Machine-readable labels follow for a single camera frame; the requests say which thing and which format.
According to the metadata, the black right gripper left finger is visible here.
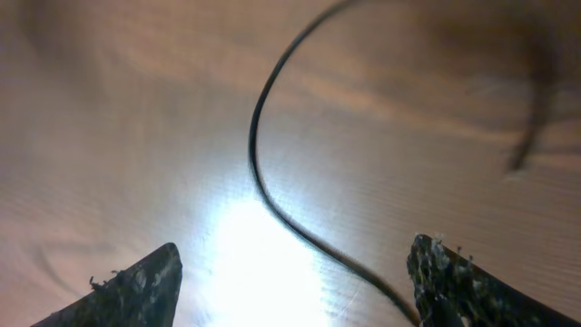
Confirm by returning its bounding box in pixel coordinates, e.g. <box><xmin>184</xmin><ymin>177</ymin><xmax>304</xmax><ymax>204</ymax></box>
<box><xmin>33</xmin><ymin>243</ymin><xmax>182</xmax><ymax>327</ymax></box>

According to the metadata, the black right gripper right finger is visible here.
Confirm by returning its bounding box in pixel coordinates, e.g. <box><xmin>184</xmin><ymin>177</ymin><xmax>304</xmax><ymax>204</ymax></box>
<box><xmin>407</xmin><ymin>234</ymin><xmax>580</xmax><ymax>327</ymax></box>

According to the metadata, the long black USB cable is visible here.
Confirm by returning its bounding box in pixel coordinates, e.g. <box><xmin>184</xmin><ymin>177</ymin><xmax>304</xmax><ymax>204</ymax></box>
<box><xmin>247</xmin><ymin>0</ymin><xmax>423</xmax><ymax>327</ymax></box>

